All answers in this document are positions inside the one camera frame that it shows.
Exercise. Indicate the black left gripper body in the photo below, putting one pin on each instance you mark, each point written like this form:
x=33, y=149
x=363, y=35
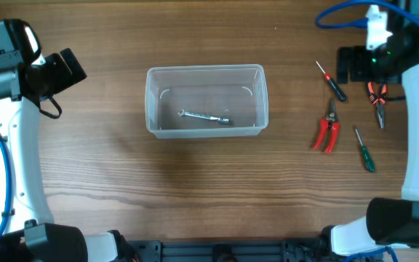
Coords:
x=56, y=75

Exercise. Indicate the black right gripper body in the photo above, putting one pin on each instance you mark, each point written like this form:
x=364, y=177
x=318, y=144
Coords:
x=372, y=66

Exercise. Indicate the orange black needle-nose pliers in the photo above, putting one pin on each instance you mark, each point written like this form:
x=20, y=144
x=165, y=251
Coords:
x=377, y=97

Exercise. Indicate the red black screwdriver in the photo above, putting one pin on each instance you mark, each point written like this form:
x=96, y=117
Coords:
x=339, y=94

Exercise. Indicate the red handled snips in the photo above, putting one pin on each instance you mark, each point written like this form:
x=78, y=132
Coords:
x=329, y=123

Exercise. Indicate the green handled screwdriver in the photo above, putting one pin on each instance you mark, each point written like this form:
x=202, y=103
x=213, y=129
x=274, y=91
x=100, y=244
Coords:
x=368, y=162

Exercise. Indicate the silver combination wrench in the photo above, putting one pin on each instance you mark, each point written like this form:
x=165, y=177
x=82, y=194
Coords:
x=217, y=119

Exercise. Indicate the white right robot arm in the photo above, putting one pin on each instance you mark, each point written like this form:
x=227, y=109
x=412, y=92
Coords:
x=389, y=222

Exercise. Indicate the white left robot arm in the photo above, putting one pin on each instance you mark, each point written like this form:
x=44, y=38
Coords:
x=27, y=228

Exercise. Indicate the clear plastic container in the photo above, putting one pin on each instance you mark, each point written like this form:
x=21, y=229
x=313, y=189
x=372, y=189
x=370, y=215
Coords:
x=235, y=92

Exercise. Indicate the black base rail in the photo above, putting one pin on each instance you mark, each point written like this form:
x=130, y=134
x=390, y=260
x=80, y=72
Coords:
x=287, y=250

